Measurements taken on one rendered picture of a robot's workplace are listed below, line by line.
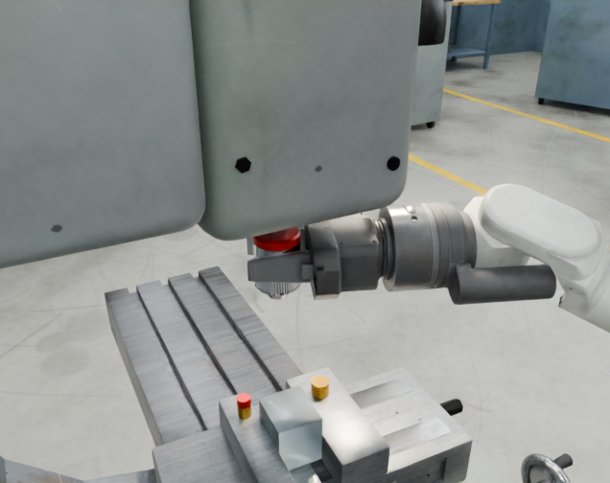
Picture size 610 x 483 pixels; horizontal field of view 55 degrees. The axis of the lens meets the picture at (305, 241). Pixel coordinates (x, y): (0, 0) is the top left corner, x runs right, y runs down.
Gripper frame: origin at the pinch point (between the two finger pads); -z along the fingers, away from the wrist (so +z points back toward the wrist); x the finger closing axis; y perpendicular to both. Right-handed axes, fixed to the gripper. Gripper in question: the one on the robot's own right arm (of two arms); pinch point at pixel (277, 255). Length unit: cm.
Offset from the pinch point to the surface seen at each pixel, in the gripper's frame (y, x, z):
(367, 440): 20.7, 5.3, 8.8
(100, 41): -23.1, 17.0, -9.9
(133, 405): 123, -119, -51
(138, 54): -22.2, 16.2, -8.0
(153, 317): 31, -38, -21
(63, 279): 122, -216, -100
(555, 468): 57, -19, 49
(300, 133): -15.4, 10.2, 1.7
